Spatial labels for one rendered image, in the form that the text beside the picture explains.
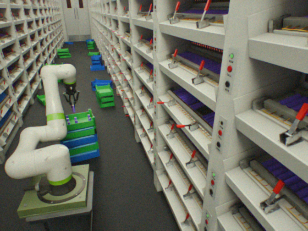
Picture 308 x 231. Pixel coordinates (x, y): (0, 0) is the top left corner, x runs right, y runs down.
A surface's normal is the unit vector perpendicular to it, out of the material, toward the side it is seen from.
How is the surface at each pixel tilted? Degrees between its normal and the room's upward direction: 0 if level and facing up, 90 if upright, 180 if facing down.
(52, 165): 87
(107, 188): 0
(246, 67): 90
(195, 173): 15
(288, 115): 105
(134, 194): 0
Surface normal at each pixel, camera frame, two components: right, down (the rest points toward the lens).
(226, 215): -0.25, -0.83
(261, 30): 0.28, 0.42
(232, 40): -0.96, 0.12
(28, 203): 0.00, -0.92
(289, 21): -0.92, 0.36
